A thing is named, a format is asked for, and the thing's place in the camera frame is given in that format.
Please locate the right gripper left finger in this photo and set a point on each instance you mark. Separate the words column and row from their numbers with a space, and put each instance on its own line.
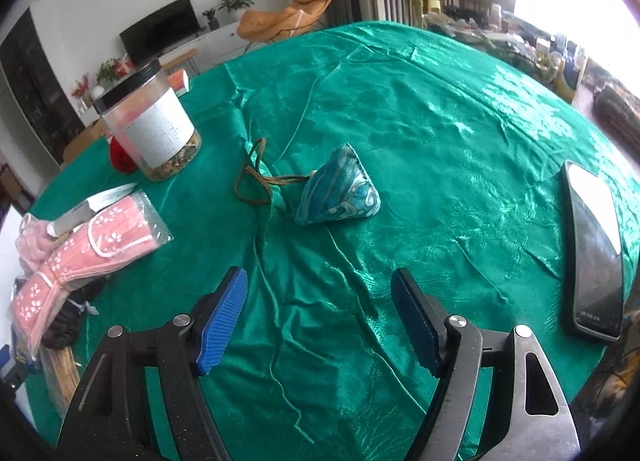
column 140, row 397

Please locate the cotton swab bag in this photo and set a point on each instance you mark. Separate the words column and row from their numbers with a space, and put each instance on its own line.
column 62, row 377

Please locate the pink mesh bath sponge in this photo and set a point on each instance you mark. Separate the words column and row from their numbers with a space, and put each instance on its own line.
column 33, row 244

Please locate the pink face mask pack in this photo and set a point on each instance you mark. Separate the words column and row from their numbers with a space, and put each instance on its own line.
column 114, row 238

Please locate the silver foil packet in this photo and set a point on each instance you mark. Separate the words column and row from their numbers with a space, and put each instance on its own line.
column 85, row 210

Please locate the teal fabric sachet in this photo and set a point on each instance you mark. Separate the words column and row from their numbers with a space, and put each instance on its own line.
column 338, row 190

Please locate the black lace hair net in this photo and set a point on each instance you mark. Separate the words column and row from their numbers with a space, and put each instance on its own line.
column 64, row 329

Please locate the blue red snack packet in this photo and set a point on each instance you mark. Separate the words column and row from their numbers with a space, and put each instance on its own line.
column 16, row 363

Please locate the smartphone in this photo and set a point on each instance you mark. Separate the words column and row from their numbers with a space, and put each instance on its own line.
column 594, row 296

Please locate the white cardboard box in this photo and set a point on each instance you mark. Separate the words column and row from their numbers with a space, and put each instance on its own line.
column 10, row 268

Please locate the red yarn ball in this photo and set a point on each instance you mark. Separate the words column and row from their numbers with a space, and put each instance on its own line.
column 120, row 159

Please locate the brown cardboard box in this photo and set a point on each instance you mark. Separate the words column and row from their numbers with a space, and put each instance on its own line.
column 84, row 140

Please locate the clear jar black lid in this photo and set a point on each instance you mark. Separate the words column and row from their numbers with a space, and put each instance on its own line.
column 146, row 118

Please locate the red flower vase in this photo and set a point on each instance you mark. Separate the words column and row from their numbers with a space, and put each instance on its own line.
column 82, row 92

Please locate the green satin tablecloth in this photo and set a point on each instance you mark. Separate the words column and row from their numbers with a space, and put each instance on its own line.
column 467, row 155

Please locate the orange book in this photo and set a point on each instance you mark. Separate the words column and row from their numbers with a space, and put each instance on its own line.
column 179, row 82

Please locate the small wooden stool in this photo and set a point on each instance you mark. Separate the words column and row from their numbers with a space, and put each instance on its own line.
column 185, row 61

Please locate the dark bookshelf cabinet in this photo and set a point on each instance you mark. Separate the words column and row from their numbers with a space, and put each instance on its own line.
column 36, row 89

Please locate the black television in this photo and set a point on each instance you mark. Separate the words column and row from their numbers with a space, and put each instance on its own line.
column 161, row 29

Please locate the potted green plant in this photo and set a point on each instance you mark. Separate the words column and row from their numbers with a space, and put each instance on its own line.
column 236, row 8

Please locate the orange lounge chair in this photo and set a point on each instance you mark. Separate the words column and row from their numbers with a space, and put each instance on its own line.
column 299, row 17

